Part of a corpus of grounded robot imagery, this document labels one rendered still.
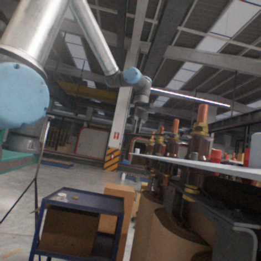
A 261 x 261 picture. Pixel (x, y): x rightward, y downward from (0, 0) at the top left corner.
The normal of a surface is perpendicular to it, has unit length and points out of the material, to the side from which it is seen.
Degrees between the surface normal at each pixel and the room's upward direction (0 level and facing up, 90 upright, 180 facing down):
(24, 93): 95
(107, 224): 90
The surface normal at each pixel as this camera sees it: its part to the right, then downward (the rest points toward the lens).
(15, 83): 0.83, 0.18
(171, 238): -0.79, -0.22
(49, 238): 0.05, -0.11
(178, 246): -0.58, -0.20
